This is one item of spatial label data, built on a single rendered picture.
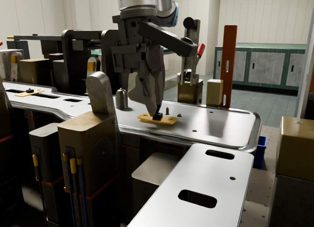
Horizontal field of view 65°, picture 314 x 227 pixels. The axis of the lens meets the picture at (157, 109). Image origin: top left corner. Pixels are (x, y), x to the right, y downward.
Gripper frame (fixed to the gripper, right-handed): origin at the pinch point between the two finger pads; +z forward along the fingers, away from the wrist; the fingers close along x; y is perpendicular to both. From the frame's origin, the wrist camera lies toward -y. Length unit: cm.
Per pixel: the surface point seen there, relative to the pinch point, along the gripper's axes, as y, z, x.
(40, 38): 68, -20, -32
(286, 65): -30, 49, -484
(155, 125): -0.7, 2.7, 2.8
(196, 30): -3.4, -15.8, -19.9
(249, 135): -18.6, 4.6, -0.6
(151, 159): -4.4, 5.1, 12.3
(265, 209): -20.7, 35.0, -20.8
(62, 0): 293, -93, -274
